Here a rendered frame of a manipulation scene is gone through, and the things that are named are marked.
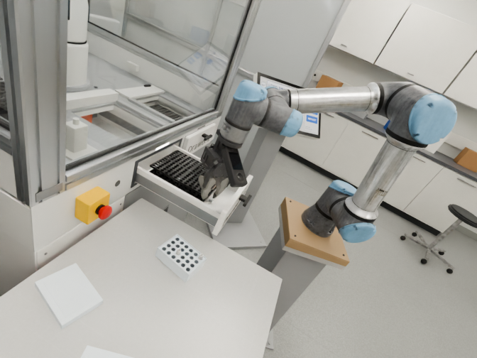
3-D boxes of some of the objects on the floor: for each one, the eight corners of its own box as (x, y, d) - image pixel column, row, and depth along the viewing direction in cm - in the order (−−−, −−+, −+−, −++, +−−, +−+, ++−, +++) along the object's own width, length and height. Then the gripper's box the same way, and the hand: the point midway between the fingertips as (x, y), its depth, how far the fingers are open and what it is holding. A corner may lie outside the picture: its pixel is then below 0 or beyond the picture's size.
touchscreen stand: (265, 248, 208) (333, 139, 157) (214, 250, 186) (273, 126, 135) (244, 206, 244) (293, 106, 193) (199, 204, 223) (241, 91, 171)
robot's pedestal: (270, 301, 169) (332, 219, 131) (272, 350, 143) (350, 267, 105) (228, 288, 165) (279, 200, 127) (222, 336, 139) (283, 244, 101)
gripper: (237, 131, 77) (213, 185, 88) (206, 126, 70) (184, 186, 80) (253, 145, 72) (225, 202, 82) (221, 143, 65) (195, 204, 75)
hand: (210, 197), depth 79 cm, fingers open, 3 cm apart
